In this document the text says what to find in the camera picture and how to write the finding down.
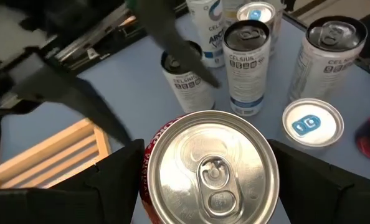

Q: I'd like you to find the white Celsius Arctic Vibe can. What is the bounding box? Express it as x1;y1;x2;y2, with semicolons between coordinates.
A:
186;0;228;68
222;19;272;118

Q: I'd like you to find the white Celsius Tropical Vibe can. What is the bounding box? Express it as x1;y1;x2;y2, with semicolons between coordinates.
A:
287;15;369;103

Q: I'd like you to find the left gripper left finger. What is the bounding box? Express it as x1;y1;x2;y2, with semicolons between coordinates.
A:
0;139;145;224

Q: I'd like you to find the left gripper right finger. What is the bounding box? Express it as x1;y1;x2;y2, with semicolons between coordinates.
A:
267;139;370;224

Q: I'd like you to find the wooden slatted shelf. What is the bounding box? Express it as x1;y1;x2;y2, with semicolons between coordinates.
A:
0;117;113;190

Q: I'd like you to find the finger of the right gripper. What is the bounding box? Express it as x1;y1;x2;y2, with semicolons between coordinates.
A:
135;0;222;90
4;62;133;146

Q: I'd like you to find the silver blue Red Bull can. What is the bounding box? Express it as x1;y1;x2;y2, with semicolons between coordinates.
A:
281;98;345;150
235;1;281;57

